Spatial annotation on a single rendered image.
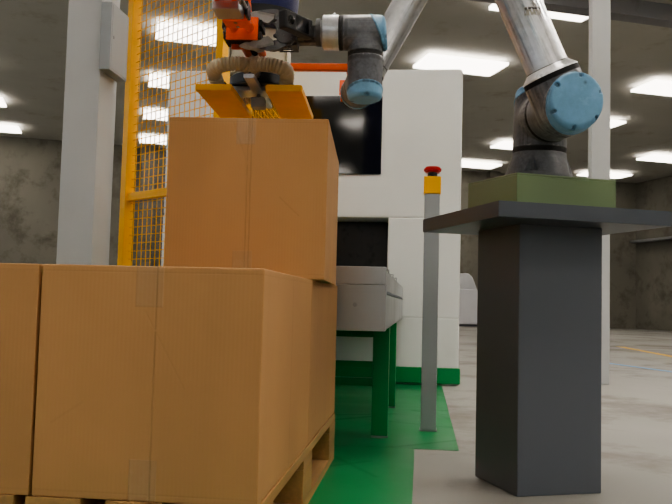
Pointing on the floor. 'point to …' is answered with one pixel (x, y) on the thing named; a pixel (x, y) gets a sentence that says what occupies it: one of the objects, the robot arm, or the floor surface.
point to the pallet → (288, 493)
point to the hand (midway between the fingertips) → (242, 30)
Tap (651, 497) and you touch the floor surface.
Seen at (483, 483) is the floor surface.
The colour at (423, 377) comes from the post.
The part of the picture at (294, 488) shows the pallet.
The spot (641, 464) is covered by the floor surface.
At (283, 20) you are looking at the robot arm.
